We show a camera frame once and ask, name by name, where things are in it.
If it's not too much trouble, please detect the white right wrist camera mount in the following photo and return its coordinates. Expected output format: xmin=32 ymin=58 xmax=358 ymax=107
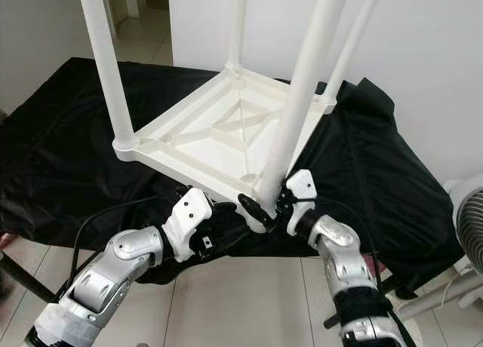
xmin=285 ymin=169 xmax=318 ymax=235

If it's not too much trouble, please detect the white plastic table top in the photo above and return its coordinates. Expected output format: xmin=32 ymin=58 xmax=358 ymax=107
xmin=113 ymin=64 xmax=337 ymax=232

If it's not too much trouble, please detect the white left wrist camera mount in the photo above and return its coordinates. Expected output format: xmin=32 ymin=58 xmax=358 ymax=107
xmin=162 ymin=187 xmax=214 ymax=263

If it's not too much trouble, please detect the white plastic table leg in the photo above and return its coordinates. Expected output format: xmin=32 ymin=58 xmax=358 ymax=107
xmin=79 ymin=0 xmax=141 ymax=161
xmin=257 ymin=0 xmax=352 ymax=213
xmin=315 ymin=0 xmax=385 ymax=111
xmin=226 ymin=0 xmax=249 ymax=73

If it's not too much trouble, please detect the white metal pole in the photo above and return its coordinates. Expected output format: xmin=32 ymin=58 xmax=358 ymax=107
xmin=396 ymin=275 xmax=483 ymax=322

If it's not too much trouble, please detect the white fan head grille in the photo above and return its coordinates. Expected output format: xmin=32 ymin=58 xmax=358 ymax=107
xmin=451 ymin=177 xmax=483 ymax=274

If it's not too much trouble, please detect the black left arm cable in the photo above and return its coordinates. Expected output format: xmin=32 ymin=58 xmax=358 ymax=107
xmin=72 ymin=196 xmax=183 ymax=289

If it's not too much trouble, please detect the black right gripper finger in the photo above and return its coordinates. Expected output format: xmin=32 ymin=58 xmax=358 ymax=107
xmin=238 ymin=194 xmax=273 ymax=232

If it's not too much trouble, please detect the black cloth cover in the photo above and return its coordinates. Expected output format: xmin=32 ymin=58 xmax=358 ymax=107
xmin=0 ymin=57 xmax=461 ymax=299

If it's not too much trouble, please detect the pink cushioned seat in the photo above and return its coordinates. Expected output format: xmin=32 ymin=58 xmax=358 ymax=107
xmin=368 ymin=258 xmax=387 ymax=281

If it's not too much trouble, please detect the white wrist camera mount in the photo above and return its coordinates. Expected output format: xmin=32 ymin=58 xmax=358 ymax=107
xmin=285 ymin=169 xmax=318 ymax=235
xmin=162 ymin=187 xmax=214 ymax=263

